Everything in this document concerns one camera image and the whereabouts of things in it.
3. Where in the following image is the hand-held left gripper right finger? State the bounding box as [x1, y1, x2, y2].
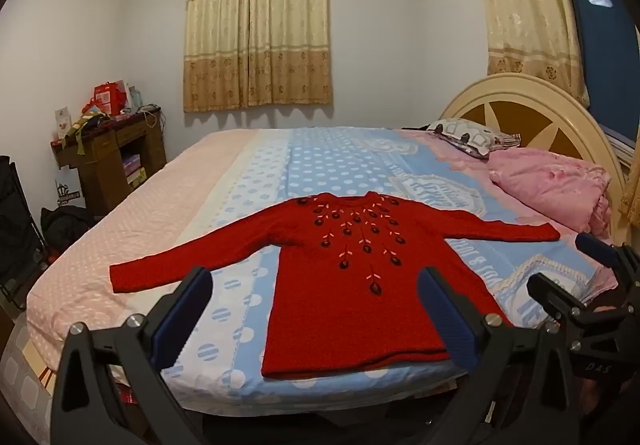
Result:
[417, 267, 593, 445]

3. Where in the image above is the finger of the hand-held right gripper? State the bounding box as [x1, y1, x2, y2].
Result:
[527, 272, 597, 327]
[575, 234, 626, 272]

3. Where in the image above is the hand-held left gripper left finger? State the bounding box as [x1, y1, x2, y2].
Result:
[50, 266, 213, 445]

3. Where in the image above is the red knitted embroidered sweater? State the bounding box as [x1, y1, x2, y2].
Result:
[109, 192, 562, 380]

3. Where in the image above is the pink folded quilt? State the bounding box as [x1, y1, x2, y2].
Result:
[487, 148, 613, 233]

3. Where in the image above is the cream and brown headboard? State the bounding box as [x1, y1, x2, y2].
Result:
[440, 74, 628, 246]

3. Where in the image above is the black bag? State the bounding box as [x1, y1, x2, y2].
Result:
[40, 205, 96, 251]

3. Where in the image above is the white patterned pillow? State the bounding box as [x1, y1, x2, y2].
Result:
[425, 118, 521, 159]

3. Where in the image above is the white paper bag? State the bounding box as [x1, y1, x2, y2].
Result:
[55, 168, 83, 208]

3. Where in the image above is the brown wooden desk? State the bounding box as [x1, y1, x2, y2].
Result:
[50, 108, 168, 216]

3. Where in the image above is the black folding chair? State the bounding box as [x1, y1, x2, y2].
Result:
[0, 155, 48, 311]

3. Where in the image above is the bed with dotted sheet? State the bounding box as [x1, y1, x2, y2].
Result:
[25, 125, 621, 418]

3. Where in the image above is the green and yellow cloth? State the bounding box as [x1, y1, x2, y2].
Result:
[67, 112, 111, 156]

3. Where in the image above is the white card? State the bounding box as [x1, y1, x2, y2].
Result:
[55, 106, 75, 141]

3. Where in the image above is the red gift bag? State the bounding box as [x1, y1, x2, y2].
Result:
[94, 82, 128, 117]

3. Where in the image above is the beige patterned curtain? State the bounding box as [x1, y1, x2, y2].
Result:
[182, 0, 335, 113]
[470, 0, 591, 108]

